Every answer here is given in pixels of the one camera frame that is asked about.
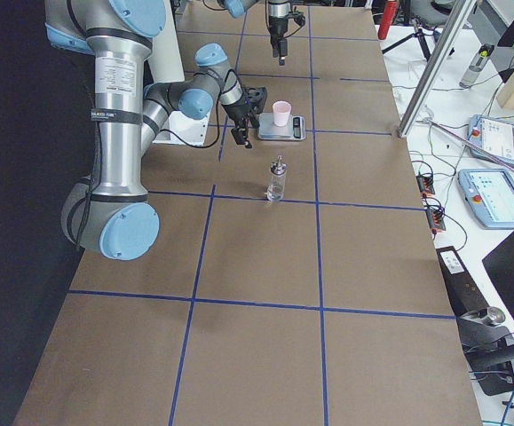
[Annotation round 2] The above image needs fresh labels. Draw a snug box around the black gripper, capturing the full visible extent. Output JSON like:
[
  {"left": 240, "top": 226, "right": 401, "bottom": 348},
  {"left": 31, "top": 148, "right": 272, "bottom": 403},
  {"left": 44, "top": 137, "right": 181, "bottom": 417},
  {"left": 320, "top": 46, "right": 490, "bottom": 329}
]
[
  {"left": 223, "top": 99, "right": 259, "bottom": 149},
  {"left": 267, "top": 15, "right": 289, "bottom": 66}
]

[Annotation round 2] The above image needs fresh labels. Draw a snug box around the pink plastic cup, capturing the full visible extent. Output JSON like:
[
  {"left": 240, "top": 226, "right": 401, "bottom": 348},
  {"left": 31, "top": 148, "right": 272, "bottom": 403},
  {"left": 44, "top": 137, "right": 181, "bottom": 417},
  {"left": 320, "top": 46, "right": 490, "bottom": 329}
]
[{"left": 273, "top": 100, "right": 291, "bottom": 127}]

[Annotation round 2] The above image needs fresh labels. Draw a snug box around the clear glass sauce bottle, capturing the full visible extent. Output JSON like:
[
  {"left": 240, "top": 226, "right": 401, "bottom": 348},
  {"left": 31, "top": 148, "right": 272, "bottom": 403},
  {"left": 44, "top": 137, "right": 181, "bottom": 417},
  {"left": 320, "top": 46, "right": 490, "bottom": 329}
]
[{"left": 266, "top": 155, "right": 288, "bottom": 201}]

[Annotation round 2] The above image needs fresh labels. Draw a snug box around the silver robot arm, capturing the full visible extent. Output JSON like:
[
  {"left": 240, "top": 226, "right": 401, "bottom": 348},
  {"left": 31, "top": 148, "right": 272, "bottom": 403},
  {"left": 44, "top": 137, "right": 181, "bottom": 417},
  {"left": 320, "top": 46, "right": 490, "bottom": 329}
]
[
  {"left": 45, "top": 1, "right": 263, "bottom": 261},
  {"left": 203, "top": 0, "right": 296, "bottom": 67}
]

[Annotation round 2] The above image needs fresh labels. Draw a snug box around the silver digital kitchen scale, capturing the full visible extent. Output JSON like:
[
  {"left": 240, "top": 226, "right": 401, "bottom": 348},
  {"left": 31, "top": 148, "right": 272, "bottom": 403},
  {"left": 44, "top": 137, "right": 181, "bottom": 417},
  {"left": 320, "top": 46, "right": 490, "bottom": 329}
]
[{"left": 257, "top": 113, "right": 306, "bottom": 141}]

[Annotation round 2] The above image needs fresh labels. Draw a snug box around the white pillar with base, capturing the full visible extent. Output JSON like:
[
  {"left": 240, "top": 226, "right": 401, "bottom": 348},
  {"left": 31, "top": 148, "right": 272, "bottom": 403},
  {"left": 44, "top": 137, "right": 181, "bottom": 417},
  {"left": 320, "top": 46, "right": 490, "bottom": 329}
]
[{"left": 142, "top": 1, "right": 214, "bottom": 151}]

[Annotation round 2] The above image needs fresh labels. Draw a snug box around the red cylinder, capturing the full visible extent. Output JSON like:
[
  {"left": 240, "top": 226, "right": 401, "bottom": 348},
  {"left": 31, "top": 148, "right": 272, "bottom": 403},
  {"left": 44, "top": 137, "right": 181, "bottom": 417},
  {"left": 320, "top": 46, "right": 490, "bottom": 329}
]
[{"left": 377, "top": 0, "right": 399, "bottom": 40}]

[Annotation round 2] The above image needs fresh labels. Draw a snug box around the black tripod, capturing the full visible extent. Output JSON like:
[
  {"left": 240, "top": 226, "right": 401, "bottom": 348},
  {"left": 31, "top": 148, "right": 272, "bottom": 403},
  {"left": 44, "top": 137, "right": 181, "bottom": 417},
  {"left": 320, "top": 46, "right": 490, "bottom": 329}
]
[{"left": 381, "top": 17, "right": 444, "bottom": 61}]

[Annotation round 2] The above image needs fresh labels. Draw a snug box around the long metal rod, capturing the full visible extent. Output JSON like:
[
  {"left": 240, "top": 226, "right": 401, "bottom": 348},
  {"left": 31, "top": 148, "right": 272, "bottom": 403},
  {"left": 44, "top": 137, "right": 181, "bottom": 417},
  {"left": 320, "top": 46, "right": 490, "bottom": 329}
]
[{"left": 425, "top": 119, "right": 514, "bottom": 173}]

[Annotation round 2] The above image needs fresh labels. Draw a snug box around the clear water bottle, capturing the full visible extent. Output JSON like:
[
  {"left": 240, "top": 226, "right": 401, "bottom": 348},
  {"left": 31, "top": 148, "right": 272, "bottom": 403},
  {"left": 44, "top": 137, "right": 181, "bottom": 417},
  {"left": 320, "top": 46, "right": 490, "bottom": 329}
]
[{"left": 459, "top": 43, "right": 494, "bottom": 89}]

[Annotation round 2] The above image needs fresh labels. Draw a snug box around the orange black connector block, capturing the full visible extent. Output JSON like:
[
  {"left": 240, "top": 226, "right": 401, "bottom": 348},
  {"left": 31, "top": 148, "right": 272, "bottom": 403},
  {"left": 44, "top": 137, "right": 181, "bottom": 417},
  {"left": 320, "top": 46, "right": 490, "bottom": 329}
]
[{"left": 415, "top": 172, "right": 446, "bottom": 235}]

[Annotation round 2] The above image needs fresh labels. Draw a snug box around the far teach pendant tablet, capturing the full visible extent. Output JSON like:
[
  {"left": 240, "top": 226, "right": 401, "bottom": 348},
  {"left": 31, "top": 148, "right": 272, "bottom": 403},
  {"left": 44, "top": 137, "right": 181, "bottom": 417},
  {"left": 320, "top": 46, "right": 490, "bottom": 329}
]
[{"left": 468, "top": 114, "right": 514, "bottom": 165}]

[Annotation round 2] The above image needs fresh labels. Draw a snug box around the teach pendant tablet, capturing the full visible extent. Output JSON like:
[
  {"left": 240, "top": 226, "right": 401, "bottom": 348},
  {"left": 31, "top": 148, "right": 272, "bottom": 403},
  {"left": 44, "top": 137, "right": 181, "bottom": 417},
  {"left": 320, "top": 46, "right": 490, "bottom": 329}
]
[
  {"left": 457, "top": 169, "right": 514, "bottom": 229},
  {"left": 468, "top": 114, "right": 514, "bottom": 165}
]

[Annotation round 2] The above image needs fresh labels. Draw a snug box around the near teach pendant tablet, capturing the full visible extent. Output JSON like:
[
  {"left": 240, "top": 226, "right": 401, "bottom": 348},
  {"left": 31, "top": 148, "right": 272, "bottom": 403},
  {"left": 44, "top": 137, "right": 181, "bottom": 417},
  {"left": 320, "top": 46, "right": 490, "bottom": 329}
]
[{"left": 457, "top": 169, "right": 514, "bottom": 229}]

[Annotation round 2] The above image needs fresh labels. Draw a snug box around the black clamp stand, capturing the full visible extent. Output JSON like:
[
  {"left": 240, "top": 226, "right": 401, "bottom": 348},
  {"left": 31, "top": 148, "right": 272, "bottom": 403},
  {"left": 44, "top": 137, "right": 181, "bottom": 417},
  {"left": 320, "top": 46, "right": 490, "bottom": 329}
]
[{"left": 437, "top": 246, "right": 514, "bottom": 396}]

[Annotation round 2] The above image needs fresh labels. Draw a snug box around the aluminium frame post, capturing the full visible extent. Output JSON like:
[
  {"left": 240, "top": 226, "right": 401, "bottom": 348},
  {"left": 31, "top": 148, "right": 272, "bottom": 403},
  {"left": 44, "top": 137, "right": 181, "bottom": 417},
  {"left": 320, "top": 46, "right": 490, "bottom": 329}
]
[{"left": 398, "top": 0, "right": 477, "bottom": 138}]

